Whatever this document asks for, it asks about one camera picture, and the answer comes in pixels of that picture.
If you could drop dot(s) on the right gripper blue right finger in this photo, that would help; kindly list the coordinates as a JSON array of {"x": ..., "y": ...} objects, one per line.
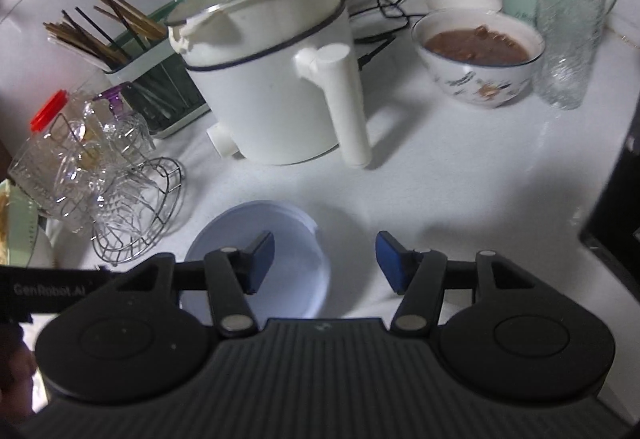
[{"x": 397, "y": 263}]

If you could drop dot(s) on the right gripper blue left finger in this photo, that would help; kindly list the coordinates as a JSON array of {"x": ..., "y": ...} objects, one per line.
[{"x": 253, "y": 262}]

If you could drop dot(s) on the person's left hand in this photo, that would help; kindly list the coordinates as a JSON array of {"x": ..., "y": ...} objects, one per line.
[{"x": 18, "y": 368}]

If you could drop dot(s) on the green colander basket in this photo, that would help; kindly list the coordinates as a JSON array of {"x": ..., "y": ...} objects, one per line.
[{"x": 19, "y": 225}]

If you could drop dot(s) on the plastic jar red lid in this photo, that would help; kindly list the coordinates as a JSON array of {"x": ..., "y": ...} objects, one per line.
[{"x": 55, "y": 158}]

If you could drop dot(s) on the black induction cooktop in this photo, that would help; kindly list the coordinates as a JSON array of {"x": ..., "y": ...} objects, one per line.
[{"x": 612, "y": 230}]

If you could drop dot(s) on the bowl with brown food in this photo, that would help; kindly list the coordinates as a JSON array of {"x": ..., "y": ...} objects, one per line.
[{"x": 480, "y": 57}]

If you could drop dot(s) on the white electric cooking pot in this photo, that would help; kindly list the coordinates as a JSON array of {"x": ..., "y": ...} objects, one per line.
[{"x": 280, "y": 76}]

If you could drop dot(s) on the green chopstick holder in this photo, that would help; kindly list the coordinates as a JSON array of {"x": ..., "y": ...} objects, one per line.
[{"x": 160, "y": 88}]

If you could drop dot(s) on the textured drinking glass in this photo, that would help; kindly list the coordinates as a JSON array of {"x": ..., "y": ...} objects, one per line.
[{"x": 572, "y": 31}]

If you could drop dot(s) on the wire glass holder rack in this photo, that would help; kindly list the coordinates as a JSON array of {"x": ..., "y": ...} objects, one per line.
[{"x": 110, "y": 185}]

